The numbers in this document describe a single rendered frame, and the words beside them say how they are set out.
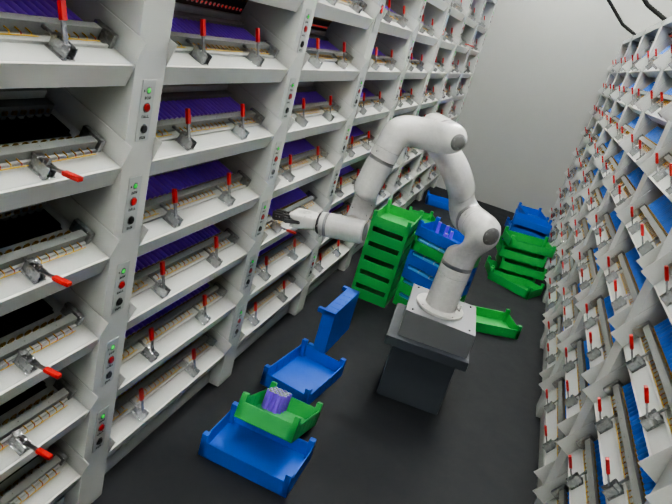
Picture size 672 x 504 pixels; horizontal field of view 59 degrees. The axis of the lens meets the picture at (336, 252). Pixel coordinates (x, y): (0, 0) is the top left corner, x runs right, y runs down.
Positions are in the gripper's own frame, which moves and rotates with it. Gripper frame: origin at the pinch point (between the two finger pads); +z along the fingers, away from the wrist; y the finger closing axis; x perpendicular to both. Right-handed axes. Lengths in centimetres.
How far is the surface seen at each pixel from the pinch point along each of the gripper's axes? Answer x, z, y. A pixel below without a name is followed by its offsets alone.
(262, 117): -35.4, -1.5, 22.3
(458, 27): -81, -11, -260
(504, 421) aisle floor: 77, -90, -36
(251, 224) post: -1.1, 0.8, 20.2
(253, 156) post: -22.9, 1.7, 20.2
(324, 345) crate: 61, -13, -28
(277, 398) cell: 56, -15, 24
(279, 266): 26.9, 6.6, -19.4
